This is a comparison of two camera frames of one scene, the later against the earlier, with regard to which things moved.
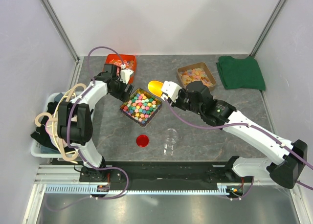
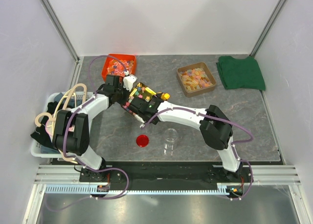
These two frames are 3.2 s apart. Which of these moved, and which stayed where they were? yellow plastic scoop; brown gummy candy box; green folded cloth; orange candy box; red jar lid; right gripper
Moved: right gripper; yellow plastic scoop
Stayed: brown gummy candy box; green folded cloth; red jar lid; orange candy box
